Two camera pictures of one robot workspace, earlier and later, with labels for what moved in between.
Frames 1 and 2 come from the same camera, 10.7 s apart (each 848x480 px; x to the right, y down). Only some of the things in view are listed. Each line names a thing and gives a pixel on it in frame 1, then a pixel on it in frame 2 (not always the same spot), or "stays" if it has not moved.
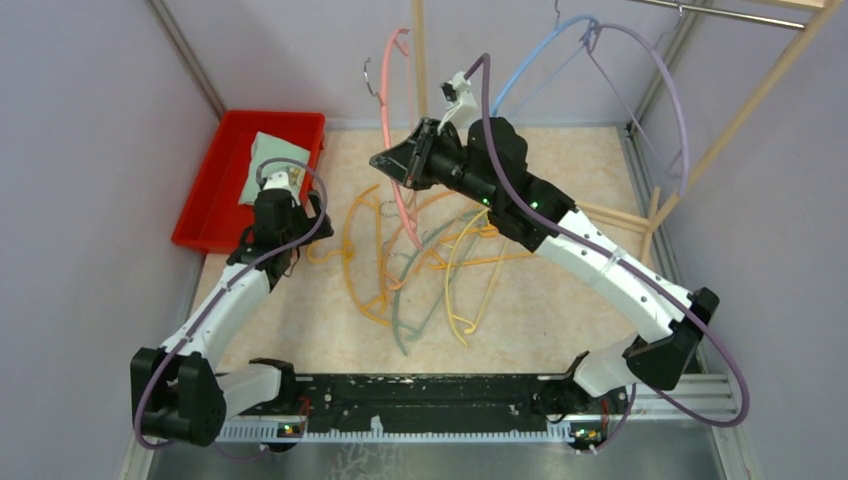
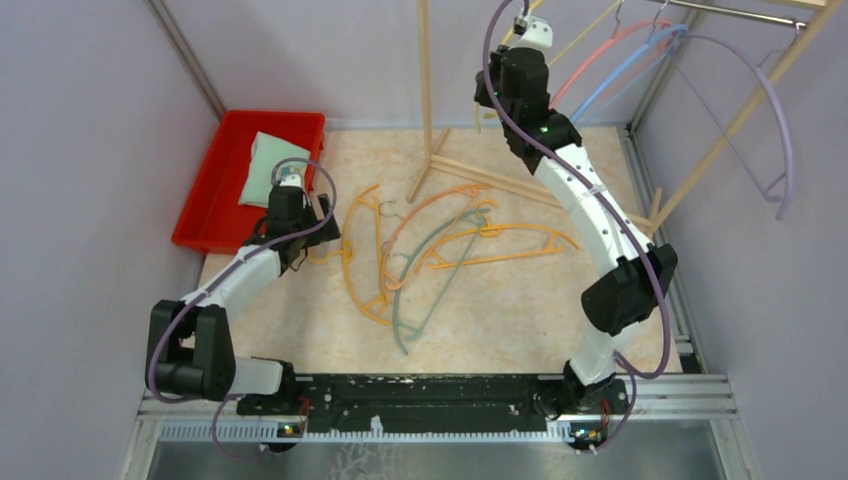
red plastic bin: (212, 220) stays
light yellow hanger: (489, 289) → (505, 40)
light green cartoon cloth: (264, 147) stays
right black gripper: (408, 161) → (480, 92)
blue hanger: (593, 26) → (670, 35)
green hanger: (413, 335) stays
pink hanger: (400, 35) → (603, 44)
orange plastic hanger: (435, 258) stays
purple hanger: (682, 170) → (788, 174)
